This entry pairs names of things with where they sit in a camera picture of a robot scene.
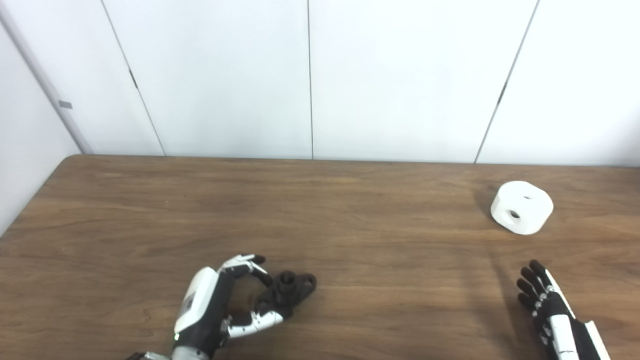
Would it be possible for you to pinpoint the round white cylindrical piece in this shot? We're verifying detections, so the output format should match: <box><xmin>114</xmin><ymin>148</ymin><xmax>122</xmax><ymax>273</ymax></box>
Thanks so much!
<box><xmin>490</xmin><ymin>181</ymin><xmax>555</xmax><ymax>236</ymax></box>

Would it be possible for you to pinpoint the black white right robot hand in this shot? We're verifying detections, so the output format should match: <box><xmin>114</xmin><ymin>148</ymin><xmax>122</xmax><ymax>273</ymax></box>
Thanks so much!
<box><xmin>516</xmin><ymin>259</ymin><xmax>612</xmax><ymax>360</ymax></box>

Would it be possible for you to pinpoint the black flanged holder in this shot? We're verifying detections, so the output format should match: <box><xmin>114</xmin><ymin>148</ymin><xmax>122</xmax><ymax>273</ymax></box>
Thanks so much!
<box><xmin>255</xmin><ymin>271</ymin><xmax>318</xmax><ymax>321</ymax></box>

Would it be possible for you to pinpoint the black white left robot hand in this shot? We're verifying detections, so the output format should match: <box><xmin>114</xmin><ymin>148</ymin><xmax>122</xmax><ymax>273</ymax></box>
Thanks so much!
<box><xmin>172</xmin><ymin>254</ymin><xmax>296</xmax><ymax>357</ymax></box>

